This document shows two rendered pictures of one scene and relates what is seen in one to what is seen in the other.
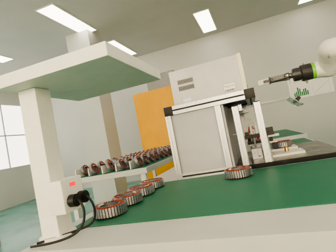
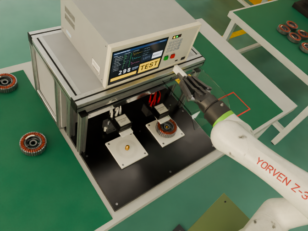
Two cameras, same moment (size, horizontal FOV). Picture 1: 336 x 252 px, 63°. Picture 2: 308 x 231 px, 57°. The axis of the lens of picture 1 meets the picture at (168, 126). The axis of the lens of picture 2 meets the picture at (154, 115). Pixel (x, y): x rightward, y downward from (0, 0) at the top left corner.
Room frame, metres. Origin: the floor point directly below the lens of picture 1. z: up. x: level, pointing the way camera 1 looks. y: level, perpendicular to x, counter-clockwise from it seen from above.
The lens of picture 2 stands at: (0.76, -0.87, 1.94)
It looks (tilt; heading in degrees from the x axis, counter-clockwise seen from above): 50 degrees down; 20
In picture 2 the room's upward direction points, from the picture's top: 21 degrees clockwise
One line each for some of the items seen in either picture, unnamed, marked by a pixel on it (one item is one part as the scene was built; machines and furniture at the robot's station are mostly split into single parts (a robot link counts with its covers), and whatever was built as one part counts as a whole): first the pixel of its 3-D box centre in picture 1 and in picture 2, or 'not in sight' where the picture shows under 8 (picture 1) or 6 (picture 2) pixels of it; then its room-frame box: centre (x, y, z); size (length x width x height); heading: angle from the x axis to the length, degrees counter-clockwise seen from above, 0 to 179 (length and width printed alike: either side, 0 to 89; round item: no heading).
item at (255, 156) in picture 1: (257, 152); (111, 124); (1.45, -0.44, 0.80); 0.08 x 0.05 x 0.06; 163
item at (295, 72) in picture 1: (291, 75); (204, 99); (1.57, -0.75, 1.18); 0.09 x 0.08 x 0.07; 73
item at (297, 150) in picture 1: (287, 152); (126, 149); (1.41, -0.57, 0.78); 0.15 x 0.15 x 0.01; 73
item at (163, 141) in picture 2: (282, 148); (165, 130); (1.64, -0.65, 0.78); 0.15 x 0.15 x 0.01; 73
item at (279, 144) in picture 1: (281, 144); (166, 127); (1.64, -0.65, 0.80); 0.11 x 0.11 x 0.04
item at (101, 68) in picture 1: (100, 146); not in sight; (0.84, 0.21, 0.98); 0.37 x 0.35 x 0.46; 163
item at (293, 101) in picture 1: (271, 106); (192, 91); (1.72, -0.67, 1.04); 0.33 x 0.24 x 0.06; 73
